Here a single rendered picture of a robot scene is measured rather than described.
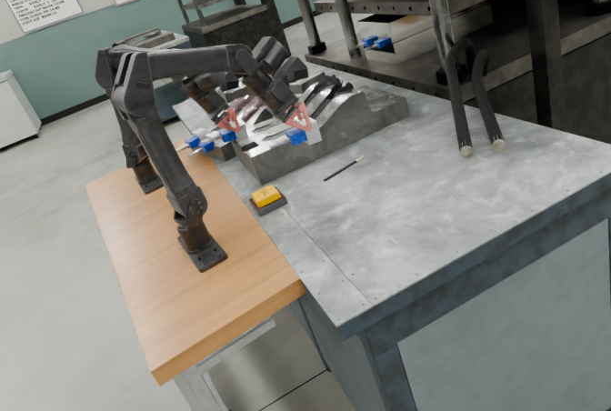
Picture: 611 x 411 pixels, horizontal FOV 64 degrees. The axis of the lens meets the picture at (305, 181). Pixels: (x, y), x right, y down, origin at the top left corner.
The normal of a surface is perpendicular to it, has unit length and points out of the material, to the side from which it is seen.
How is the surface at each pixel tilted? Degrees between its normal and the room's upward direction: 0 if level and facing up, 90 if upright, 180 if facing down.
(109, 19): 90
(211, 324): 0
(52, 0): 90
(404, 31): 90
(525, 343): 90
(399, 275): 0
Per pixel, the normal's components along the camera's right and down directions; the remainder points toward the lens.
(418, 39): 0.37, 0.32
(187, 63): 0.59, 0.25
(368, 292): -0.29, -0.85
